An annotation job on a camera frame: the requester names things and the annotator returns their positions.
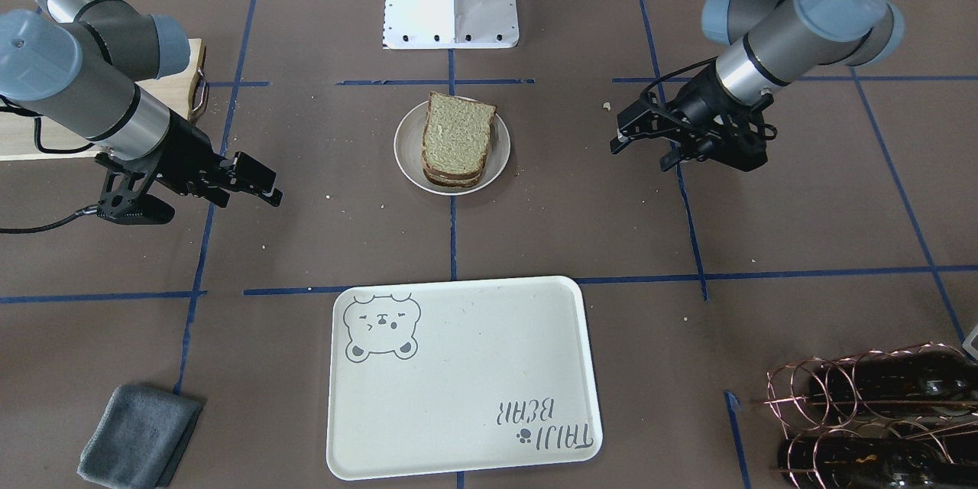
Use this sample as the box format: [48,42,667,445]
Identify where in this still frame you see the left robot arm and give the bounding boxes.
[609,0,907,172]

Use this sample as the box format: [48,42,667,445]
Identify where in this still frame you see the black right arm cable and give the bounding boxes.
[0,99,104,235]

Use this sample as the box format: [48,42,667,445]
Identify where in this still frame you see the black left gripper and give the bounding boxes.
[609,62,743,173]

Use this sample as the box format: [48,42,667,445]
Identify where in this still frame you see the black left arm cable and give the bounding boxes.
[638,0,830,140]

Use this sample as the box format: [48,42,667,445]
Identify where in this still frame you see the cream bear tray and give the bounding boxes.
[325,276,604,480]

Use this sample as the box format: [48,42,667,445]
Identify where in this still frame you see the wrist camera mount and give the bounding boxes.
[95,152,175,225]
[704,92,778,172]

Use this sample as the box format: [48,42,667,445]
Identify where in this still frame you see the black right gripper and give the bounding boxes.
[151,111,283,208]

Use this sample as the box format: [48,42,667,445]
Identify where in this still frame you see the bread slice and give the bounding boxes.
[423,161,486,189]
[422,92,498,173]

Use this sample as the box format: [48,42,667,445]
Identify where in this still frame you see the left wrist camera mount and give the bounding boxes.
[704,92,778,172]

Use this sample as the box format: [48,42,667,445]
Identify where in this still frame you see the white round plate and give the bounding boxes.
[393,100,511,196]

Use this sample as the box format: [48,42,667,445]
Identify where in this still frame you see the copper wire bottle rack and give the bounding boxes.
[765,342,977,488]

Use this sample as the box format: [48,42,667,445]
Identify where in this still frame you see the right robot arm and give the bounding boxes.
[1,0,283,225]

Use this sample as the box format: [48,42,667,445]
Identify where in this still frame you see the dark green wine bottle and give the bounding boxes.
[809,348,977,419]

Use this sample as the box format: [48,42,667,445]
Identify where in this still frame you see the wooden cutting board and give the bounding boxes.
[1,37,209,161]

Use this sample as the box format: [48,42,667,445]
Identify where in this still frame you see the grey folded cloth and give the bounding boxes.
[77,384,203,488]

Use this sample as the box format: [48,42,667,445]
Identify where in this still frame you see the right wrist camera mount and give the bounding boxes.
[95,152,175,225]

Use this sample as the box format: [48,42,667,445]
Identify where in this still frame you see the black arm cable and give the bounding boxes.
[638,0,830,140]
[0,99,104,235]

